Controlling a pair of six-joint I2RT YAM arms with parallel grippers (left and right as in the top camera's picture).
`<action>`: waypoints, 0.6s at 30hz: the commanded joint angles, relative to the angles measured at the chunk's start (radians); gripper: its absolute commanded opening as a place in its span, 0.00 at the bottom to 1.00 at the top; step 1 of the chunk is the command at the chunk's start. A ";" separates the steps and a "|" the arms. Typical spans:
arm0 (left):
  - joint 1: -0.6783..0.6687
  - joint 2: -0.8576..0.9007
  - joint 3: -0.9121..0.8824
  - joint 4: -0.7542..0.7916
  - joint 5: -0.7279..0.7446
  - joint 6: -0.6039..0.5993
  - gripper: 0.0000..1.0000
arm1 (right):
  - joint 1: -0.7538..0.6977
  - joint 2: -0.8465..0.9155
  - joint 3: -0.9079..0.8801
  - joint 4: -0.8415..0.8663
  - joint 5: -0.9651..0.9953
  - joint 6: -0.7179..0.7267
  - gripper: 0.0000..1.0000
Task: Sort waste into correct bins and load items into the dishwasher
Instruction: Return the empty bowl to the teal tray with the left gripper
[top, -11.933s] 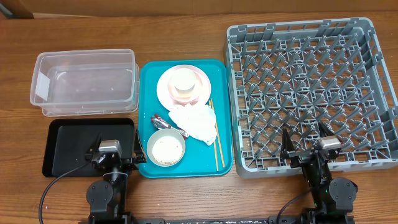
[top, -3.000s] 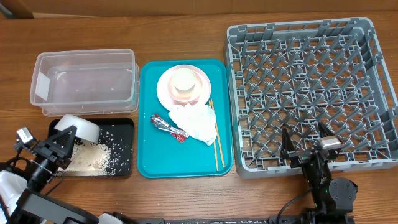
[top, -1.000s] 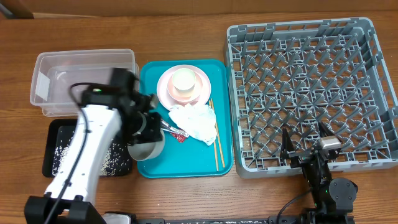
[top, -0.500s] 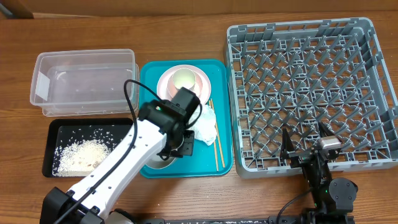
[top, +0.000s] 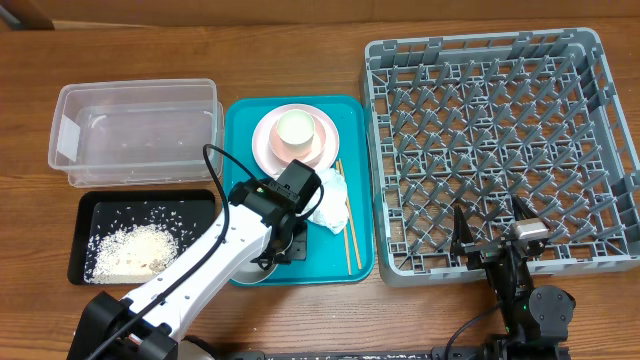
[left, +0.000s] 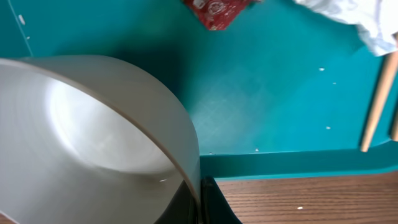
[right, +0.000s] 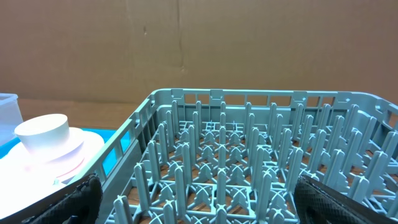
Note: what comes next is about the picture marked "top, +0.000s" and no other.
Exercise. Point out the white napkin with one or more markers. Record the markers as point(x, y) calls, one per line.
point(332, 212)

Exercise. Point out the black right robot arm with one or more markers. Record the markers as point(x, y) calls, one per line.
point(536, 319)

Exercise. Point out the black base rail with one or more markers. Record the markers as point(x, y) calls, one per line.
point(436, 353)

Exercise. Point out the white paper cup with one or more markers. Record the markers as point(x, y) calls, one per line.
point(296, 129)

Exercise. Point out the grey small bowl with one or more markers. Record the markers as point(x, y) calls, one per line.
point(250, 274)

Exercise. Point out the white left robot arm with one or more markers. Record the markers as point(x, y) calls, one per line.
point(256, 226)

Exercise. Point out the pile of rice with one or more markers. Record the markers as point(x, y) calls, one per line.
point(133, 243)

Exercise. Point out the teal plastic tray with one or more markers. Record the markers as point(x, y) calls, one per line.
point(326, 260)

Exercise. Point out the grey dishwasher rack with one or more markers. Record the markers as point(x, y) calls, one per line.
point(467, 122)

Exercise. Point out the pink plate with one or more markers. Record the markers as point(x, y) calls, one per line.
point(269, 163)

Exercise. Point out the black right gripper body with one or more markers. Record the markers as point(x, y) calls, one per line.
point(483, 254)

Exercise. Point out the black tray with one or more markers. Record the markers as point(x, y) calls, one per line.
point(197, 206)

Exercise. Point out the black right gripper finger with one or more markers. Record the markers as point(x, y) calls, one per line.
point(521, 211)
point(461, 235)

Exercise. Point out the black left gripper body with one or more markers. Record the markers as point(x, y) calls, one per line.
point(294, 246)

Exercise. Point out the pink small bowl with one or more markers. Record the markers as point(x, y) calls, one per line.
point(283, 153)

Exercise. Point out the clear plastic bin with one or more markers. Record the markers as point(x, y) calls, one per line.
point(137, 132)

